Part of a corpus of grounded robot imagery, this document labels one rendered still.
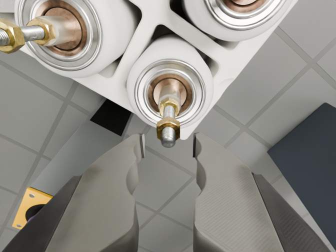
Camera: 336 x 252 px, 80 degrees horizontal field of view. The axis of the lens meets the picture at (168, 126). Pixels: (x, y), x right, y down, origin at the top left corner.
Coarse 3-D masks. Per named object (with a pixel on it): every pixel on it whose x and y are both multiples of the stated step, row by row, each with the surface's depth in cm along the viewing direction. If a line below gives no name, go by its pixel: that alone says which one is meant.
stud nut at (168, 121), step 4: (168, 116) 15; (160, 120) 15; (164, 120) 14; (168, 120) 14; (172, 120) 14; (176, 120) 15; (156, 124) 15; (160, 124) 14; (164, 124) 14; (168, 124) 14; (172, 124) 14; (176, 124) 14; (156, 128) 14; (160, 128) 14; (176, 128) 14; (156, 132) 15; (160, 132) 15; (176, 132) 14; (160, 136) 15; (176, 136) 15
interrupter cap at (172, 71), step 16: (160, 64) 20; (176, 64) 20; (144, 80) 21; (160, 80) 21; (176, 80) 21; (192, 80) 20; (144, 96) 21; (192, 96) 21; (144, 112) 22; (192, 112) 22
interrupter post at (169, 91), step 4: (164, 88) 20; (168, 88) 20; (172, 88) 20; (176, 88) 21; (160, 92) 20; (164, 92) 19; (168, 92) 19; (172, 92) 19; (176, 92) 20; (160, 96) 19; (164, 96) 18; (168, 96) 18; (172, 96) 18; (176, 96) 19; (160, 100) 19; (176, 100) 19; (180, 100) 19; (180, 104) 19
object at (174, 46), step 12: (168, 36) 29; (180, 36) 32; (156, 48) 20; (168, 48) 20; (180, 48) 20; (192, 48) 24; (144, 60) 20; (192, 60) 20; (132, 72) 21; (204, 72) 20; (132, 84) 21; (132, 96) 22; (132, 108) 23; (204, 108) 22; (144, 120) 23; (192, 120) 23
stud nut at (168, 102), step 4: (164, 100) 18; (168, 100) 17; (172, 100) 18; (160, 104) 18; (164, 104) 18; (168, 104) 18; (172, 104) 18; (176, 104) 18; (160, 108) 18; (176, 108) 18; (160, 112) 18; (176, 112) 18; (176, 116) 18
